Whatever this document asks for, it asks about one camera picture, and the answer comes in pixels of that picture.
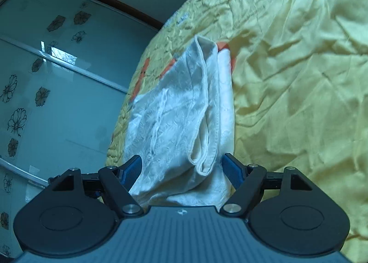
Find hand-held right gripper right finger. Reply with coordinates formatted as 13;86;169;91
220;152;314;218

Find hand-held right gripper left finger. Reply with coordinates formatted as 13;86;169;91
47;154;145;218

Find yellow printed blanket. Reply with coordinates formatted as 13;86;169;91
104;0;368;252

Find white textured pants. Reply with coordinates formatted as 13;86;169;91
125;35;237;212

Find glass sliding wardrobe door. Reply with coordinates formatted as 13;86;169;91
0;0;165;258

